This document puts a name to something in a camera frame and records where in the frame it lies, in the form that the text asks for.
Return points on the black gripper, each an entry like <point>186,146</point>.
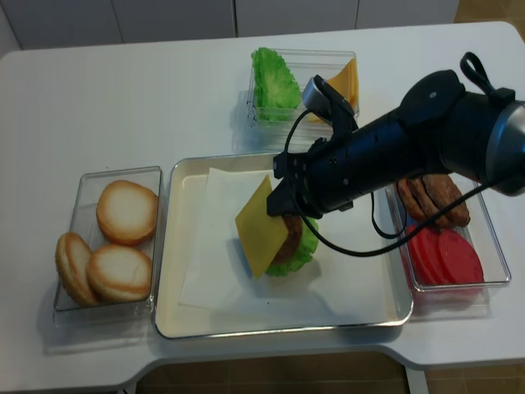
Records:
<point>312,183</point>

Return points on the yellow cheese slice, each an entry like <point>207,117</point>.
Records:
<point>261,236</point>

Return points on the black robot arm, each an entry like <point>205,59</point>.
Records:
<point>438,128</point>

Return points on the green lettuce on burger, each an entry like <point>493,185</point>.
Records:
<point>302,255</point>

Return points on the clear lettuce cheese container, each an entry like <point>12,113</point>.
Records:
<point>303,64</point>

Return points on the green lettuce leaves in container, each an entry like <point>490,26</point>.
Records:
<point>276,90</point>

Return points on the cheese slice stack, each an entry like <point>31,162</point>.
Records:
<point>344,79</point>

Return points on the brown patty on burger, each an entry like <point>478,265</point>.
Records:
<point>294,225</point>

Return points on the white metal tray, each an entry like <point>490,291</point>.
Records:
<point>176,320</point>

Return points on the white paper sheet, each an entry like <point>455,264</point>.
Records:
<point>331,289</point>

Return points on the left brown patty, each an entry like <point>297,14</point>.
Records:
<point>410,203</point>

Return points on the middle brown patty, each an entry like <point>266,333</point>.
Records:
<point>427,206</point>

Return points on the left tomato slice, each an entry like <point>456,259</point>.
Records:
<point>419,268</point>

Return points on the tomato slice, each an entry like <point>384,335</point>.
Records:
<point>419,268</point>
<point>459,259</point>
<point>426,259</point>

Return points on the right brown patty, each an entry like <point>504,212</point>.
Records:
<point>443,192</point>

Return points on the middle tomato slice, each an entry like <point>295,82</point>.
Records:
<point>426,259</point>

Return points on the clear patty tomato container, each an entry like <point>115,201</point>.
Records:
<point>480,234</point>

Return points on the top bun slice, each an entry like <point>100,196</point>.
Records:
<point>127,213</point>

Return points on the bun slice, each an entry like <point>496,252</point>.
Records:
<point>127,213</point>
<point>119,273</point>

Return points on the right tomato slice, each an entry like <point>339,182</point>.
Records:
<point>459,259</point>

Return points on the front bun slice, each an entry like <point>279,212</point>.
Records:
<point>119,273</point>

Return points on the clear bun container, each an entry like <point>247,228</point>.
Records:
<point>84,223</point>

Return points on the left leaning bun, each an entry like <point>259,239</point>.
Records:
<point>71,258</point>

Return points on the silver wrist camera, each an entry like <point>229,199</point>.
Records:
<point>321,99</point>

